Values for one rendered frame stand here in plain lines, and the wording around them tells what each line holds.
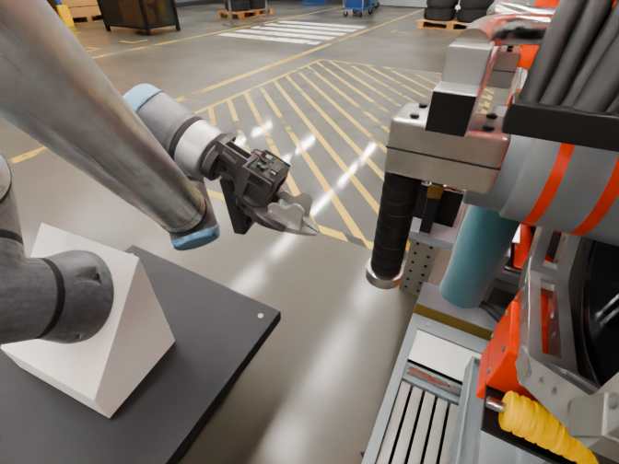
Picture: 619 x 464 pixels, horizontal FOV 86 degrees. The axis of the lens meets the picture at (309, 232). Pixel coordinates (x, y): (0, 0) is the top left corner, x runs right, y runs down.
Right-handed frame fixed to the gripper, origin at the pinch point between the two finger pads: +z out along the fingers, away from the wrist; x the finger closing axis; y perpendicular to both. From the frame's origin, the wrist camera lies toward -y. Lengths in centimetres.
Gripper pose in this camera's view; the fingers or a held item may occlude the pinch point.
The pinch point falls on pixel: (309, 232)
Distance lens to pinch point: 57.1
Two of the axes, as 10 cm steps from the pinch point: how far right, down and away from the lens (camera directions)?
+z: 8.3, 5.5, -0.1
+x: 3.9, -5.8, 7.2
